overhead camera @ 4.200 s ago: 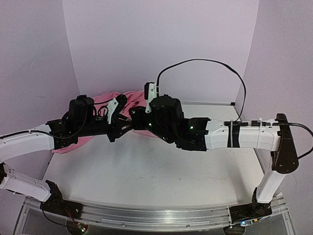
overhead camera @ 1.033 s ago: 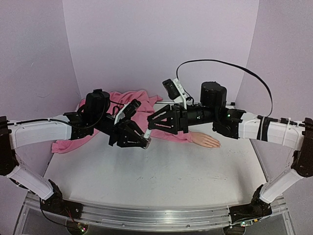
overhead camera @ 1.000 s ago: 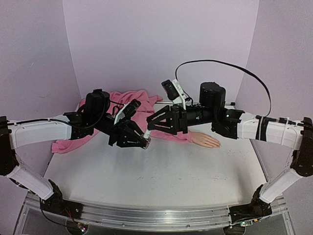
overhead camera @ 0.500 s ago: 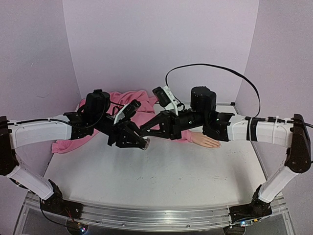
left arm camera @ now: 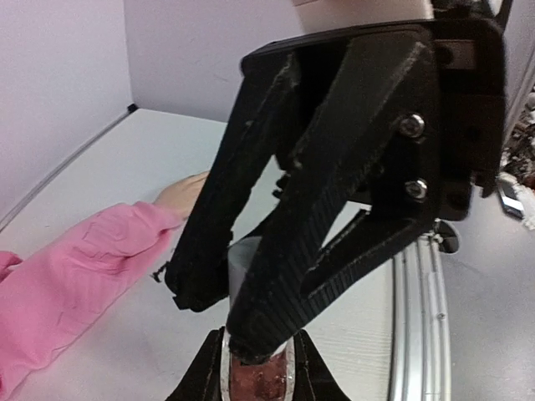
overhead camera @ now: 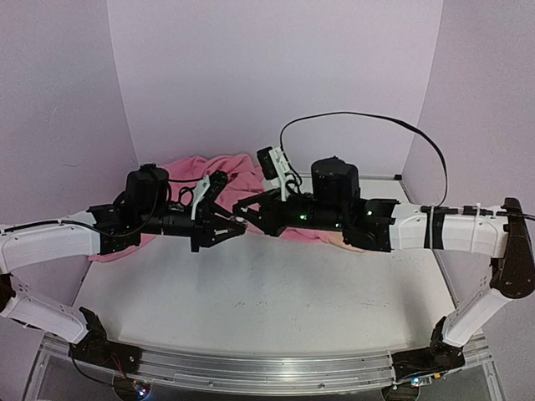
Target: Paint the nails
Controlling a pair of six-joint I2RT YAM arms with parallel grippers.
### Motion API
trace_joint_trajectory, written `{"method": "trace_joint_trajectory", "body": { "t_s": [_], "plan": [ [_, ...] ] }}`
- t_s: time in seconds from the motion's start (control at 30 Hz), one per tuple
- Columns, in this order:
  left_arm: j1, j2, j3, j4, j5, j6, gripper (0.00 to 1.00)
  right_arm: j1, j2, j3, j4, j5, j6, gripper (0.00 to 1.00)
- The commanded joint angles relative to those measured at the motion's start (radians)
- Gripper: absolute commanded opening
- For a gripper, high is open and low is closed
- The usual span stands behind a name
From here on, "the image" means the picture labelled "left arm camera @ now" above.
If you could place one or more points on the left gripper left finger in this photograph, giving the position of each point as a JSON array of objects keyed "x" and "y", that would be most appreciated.
[{"x": 202, "y": 380}]

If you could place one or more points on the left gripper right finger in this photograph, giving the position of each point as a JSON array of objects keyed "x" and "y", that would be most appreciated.
[{"x": 313, "y": 380}]

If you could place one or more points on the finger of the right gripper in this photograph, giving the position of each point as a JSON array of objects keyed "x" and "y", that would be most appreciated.
[
  {"x": 366, "y": 186},
  {"x": 264, "y": 122}
]

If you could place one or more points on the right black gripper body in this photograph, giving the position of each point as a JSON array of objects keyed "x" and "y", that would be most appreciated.
[{"x": 470, "y": 61}]

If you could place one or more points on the nail polish bottle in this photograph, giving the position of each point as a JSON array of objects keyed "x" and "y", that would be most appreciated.
[{"x": 272, "y": 380}]

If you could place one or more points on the white nail polish cap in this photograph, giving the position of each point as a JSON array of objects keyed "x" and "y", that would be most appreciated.
[{"x": 242, "y": 263}]

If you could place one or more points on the mannequin hand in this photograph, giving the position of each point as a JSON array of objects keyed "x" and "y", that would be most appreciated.
[{"x": 180, "y": 197}]

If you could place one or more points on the black smartphone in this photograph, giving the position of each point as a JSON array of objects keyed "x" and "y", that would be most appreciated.
[{"x": 509, "y": 201}]

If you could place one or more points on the pink sweatshirt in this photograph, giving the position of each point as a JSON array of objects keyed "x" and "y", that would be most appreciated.
[{"x": 51, "y": 298}]

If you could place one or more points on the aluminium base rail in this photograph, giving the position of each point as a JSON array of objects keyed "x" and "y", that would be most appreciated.
[{"x": 420, "y": 367}]

